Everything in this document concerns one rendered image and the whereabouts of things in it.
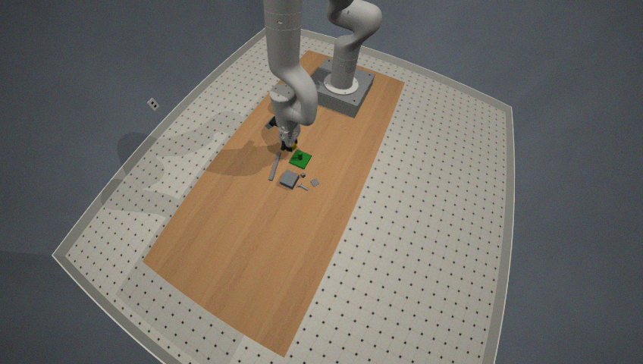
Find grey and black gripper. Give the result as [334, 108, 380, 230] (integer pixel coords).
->
[278, 124, 301, 152]

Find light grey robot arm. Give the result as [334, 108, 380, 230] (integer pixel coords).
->
[263, 0, 382, 130]

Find green flat plate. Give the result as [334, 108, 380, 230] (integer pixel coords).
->
[289, 149, 312, 169]

